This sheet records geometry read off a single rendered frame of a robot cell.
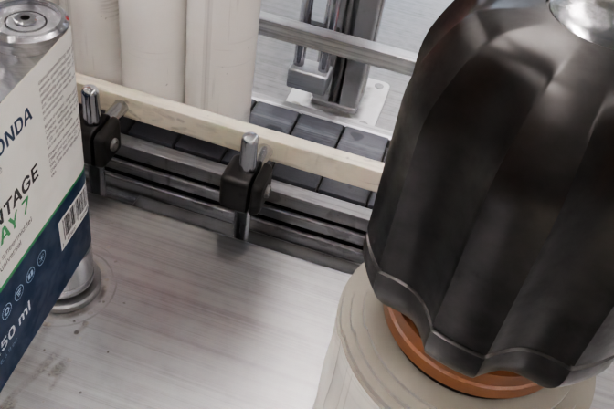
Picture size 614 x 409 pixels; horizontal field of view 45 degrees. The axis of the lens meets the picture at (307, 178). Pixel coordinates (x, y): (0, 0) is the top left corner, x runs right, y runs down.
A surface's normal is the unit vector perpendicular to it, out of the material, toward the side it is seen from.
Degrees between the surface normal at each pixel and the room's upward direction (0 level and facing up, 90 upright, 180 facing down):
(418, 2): 0
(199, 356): 0
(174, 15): 90
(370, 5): 90
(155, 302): 0
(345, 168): 90
